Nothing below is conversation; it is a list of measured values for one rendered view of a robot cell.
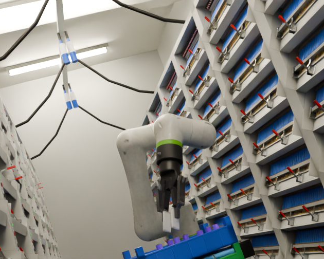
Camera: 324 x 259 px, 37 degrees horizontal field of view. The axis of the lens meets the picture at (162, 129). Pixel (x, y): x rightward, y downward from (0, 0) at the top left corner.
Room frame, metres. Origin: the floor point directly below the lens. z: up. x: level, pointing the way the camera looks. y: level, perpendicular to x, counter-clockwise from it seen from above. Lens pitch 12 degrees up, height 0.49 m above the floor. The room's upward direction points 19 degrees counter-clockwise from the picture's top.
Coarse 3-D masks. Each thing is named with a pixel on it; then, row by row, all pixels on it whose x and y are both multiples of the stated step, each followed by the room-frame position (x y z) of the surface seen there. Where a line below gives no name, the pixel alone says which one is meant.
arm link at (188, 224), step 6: (186, 204) 2.27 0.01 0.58; (180, 210) 2.25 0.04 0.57; (186, 210) 2.26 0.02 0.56; (192, 210) 2.29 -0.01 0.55; (180, 216) 2.25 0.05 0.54; (186, 216) 2.25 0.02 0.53; (192, 216) 2.28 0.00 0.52; (180, 222) 2.25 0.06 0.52; (186, 222) 2.25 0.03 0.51; (192, 222) 2.27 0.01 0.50; (180, 228) 2.25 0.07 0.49; (186, 228) 2.25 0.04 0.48; (192, 228) 2.26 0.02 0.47; (198, 228) 2.29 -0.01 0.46; (168, 234) 2.27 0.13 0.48; (174, 234) 2.28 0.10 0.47; (180, 234) 2.26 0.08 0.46; (192, 234) 2.26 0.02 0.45
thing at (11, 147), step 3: (0, 120) 2.51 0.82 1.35; (3, 129) 2.65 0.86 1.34; (3, 132) 2.60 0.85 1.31; (3, 135) 2.61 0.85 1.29; (6, 138) 2.72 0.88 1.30; (6, 141) 2.72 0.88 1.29; (9, 141) 2.91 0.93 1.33; (6, 144) 2.73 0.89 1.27; (9, 144) 2.85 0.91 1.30; (12, 144) 3.09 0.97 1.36; (9, 147) 2.85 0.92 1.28; (12, 147) 2.98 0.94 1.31; (9, 150) 2.88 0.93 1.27; (12, 150) 2.99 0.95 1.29; (12, 153) 2.99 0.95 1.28
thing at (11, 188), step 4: (0, 172) 1.89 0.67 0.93; (0, 176) 1.89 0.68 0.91; (4, 180) 2.00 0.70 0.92; (4, 184) 2.01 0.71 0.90; (8, 184) 2.12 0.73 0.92; (12, 184) 2.41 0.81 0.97; (16, 184) 2.42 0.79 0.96; (4, 188) 2.03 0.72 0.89; (8, 188) 2.13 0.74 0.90; (12, 188) 2.26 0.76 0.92; (16, 188) 2.41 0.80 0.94; (4, 192) 2.38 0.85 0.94; (8, 192) 2.15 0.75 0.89; (12, 192) 2.26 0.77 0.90; (16, 192) 2.41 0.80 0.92; (12, 196) 2.29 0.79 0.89
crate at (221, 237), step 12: (228, 216) 1.47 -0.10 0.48; (204, 228) 1.63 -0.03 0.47; (228, 228) 1.46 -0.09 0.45; (180, 240) 1.61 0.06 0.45; (192, 240) 1.42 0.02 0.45; (204, 240) 1.43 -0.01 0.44; (216, 240) 1.44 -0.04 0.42; (228, 240) 1.46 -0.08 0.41; (144, 252) 1.37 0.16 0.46; (156, 252) 1.38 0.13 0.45; (168, 252) 1.39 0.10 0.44; (180, 252) 1.40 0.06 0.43; (192, 252) 1.42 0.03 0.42; (204, 252) 1.43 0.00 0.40
